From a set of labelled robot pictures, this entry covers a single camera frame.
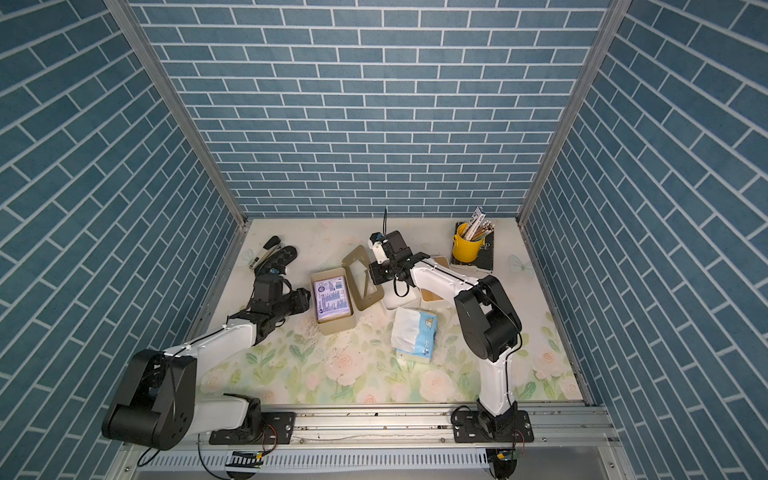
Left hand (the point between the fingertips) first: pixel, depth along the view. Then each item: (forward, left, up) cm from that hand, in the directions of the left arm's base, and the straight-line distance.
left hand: (310, 294), depth 91 cm
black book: (+19, -60, -5) cm, 63 cm away
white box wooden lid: (-14, -34, +27) cm, 46 cm away
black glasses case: (+13, +15, -3) cm, 20 cm away
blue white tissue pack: (-12, -32, -1) cm, 34 cm away
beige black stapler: (+21, +19, -3) cm, 28 cm away
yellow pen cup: (+17, -50, +2) cm, 53 cm away
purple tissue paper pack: (-1, -7, 0) cm, 7 cm away
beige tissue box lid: (+13, -11, +1) cm, 17 cm away
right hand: (+7, -20, +3) cm, 21 cm away
